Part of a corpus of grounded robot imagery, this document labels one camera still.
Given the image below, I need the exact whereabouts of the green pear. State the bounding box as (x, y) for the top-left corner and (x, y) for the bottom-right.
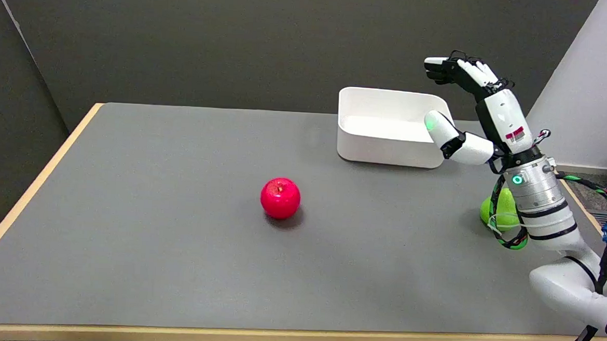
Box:
(479, 185), (522, 233)

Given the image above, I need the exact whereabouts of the red apple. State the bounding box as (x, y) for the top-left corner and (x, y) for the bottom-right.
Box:
(259, 176), (302, 221)

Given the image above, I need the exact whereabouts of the white panel board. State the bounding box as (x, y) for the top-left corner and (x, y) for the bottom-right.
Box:
(521, 0), (607, 171)

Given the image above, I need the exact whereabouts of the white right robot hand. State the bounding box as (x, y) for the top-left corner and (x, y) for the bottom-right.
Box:
(419, 49), (547, 170)

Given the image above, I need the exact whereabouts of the white rectangular plastic bin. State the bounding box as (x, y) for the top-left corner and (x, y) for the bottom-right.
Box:
(335, 86), (457, 170)

